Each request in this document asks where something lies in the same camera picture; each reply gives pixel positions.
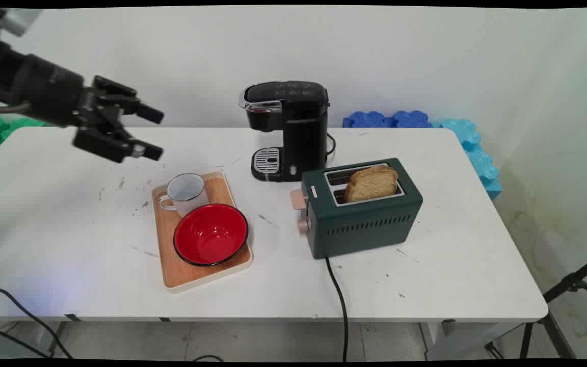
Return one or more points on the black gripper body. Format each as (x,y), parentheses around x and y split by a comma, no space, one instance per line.
(97,112)

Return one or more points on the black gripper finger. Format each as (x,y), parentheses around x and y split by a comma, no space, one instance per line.
(115,145)
(145,111)

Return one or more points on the beige toaster lever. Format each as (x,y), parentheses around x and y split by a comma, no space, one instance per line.
(298,199)

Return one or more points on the white enamel mug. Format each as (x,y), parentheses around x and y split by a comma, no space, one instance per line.
(186,193)

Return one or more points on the wooden serving tray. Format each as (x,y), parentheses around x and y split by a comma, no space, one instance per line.
(171,244)

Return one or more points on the red enamel bowl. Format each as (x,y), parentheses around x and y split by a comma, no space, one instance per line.
(211,235)

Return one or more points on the black single-serve coffee machine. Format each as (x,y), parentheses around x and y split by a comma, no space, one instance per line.
(293,127)

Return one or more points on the beige toaster knob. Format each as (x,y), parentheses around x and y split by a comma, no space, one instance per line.
(303,227)

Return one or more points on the brown toast slice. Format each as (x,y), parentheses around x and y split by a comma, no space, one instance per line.
(372,184)

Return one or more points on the dark green two-slot toaster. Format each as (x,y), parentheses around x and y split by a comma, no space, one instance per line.
(365,224)

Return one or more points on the light blue foam mat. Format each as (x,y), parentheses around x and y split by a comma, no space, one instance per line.
(479,158)

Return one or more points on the black tripod stand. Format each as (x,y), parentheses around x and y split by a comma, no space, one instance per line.
(563,288)

